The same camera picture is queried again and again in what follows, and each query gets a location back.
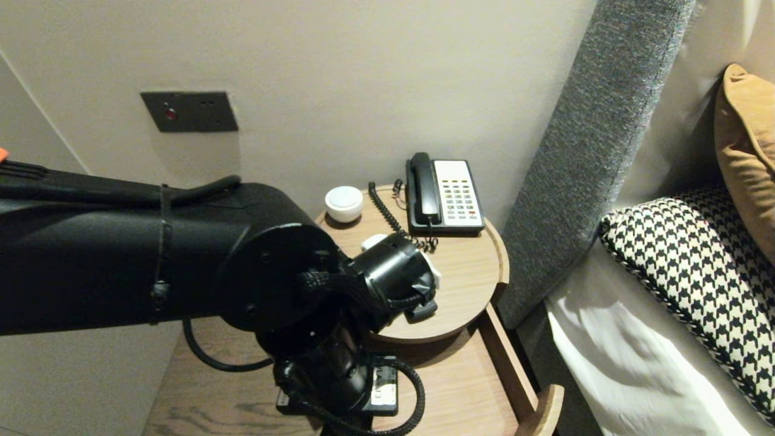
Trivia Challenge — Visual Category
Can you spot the mustard yellow pillow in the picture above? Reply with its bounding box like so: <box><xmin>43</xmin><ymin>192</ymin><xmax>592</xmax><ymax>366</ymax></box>
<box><xmin>715</xmin><ymin>63</ymin><xmax>775</xmax><ymax>264</ymax></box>

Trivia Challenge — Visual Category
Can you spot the thin black cable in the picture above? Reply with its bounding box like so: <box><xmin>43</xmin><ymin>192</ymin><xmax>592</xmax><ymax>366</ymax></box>
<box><xmin>182</xmin><ymin>318</ymin><xmax>273</xmax><ymax>372</ymax></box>

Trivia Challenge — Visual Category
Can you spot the white bed sheet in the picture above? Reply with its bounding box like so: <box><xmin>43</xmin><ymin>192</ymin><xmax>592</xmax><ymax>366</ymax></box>
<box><xmin>545</xmin><ymin>239</ymin><xmax>775</xmax><ymax>436</ymax></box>

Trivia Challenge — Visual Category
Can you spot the black white houndstooth pillow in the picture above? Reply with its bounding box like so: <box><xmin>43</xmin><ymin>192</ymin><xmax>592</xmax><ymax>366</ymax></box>
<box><xmin>599</xmin><ymin>185</ymin><xmax>775</xmax><ymax>424</ymax></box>

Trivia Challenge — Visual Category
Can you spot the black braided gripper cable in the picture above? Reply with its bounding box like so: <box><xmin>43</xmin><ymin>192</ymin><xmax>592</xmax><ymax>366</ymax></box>
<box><xmin>285</xmin><ymin>357</ymin><xmax>426</xmax><ymax>436</ymax></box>

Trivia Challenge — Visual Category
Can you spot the black white desk telephone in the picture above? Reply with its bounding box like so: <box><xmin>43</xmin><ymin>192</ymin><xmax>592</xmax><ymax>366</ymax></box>
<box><xmin>404</xmin><ymin>159</ymin><xmax>486</xmax><ymax>236</ymax></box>

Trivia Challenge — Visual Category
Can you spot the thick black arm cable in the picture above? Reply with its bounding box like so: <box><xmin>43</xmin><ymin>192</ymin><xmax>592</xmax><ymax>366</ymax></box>
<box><xmin>0</xmin><ymin>160</ymin><xmax>243</xmax><ymax>203</ymax></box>

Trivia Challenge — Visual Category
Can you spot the round wooden nightstand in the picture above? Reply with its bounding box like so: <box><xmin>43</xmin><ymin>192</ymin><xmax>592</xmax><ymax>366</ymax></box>
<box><xmin>315</xmin><ymin>185</ymin><xmax>510</xmax><ymax>346</ymax></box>

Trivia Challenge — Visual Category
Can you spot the wooden nightstand drawer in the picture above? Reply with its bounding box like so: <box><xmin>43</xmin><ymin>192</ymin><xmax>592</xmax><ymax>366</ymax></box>
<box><xmin>321</xmin><ymin>303</ymin><xmax>565</xmax><ymax>436</ymax></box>

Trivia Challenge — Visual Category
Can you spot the grey fabric bed base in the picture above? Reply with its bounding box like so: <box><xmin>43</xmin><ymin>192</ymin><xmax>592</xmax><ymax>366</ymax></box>
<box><xmin>515</xmin><ymin>303</ymin><xmax>597</xmax><ymax>436</ymax></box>

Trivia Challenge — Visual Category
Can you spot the beige padded headboard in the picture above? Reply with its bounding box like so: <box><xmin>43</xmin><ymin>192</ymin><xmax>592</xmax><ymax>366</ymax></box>
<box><xmin>612</xmin><ymin>0</ymin><xmax>775</xmax><ymax>213</ymax></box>

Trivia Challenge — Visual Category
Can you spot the dark wall socket panel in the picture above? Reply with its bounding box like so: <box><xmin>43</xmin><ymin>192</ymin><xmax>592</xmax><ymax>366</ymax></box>
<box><xmin>140</xmin><ymin>91</ymin><xmax>239</xmax><ymax>133</ymax></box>

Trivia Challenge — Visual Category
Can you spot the black coiled telephone cord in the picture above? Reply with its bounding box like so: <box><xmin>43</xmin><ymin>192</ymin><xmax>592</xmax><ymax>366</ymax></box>
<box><xmin>368</xmin><ymin>179</ymin><xmax>440</xmax><ymax>253</ymax></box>

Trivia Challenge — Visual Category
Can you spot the grey fabric headboard panel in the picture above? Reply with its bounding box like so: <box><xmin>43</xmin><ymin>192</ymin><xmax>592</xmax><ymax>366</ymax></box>
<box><xmin>496</xmin><ymin>0</ymin><xmax>697</xmax><ymax>331</ymax></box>

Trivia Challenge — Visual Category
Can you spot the black telephone handset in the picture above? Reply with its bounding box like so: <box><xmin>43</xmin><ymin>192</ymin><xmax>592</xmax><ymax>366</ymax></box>
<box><xmin>407</xmin><ymin>152</ymin><xmax>443</xmax><ymax>225</ymax></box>

